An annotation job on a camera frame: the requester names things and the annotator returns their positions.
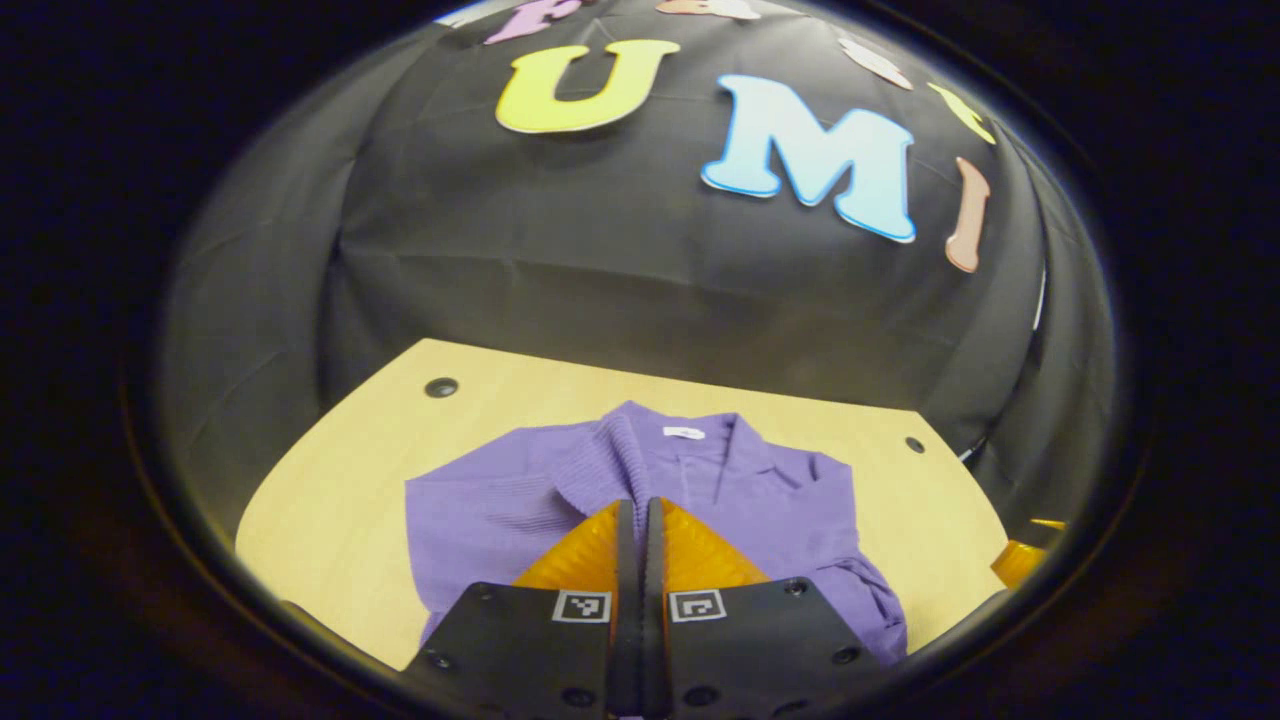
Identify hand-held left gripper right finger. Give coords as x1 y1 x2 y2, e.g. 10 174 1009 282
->
642 497 886 720

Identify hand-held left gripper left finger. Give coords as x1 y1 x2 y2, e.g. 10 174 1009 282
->
400 498 641 720

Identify purple collared shirt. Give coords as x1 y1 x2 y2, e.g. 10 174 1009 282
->
405 400 909 669

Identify black backdrop cloth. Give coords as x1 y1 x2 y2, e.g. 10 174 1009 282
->
160 0 1116 521

